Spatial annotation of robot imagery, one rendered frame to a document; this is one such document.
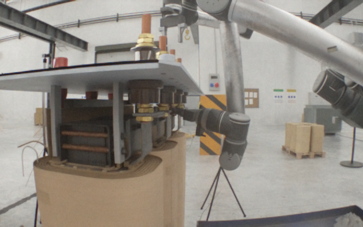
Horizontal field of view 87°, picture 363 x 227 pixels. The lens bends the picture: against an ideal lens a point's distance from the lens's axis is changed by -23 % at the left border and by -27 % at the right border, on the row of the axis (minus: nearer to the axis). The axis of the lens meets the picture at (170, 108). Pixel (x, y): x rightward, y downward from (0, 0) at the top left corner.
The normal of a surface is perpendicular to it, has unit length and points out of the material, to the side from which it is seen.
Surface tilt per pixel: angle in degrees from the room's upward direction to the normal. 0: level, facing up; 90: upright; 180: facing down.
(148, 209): 90
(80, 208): 90
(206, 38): 90
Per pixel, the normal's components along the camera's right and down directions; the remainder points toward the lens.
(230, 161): -0.40, 0.21
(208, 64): -0.16, 0.02
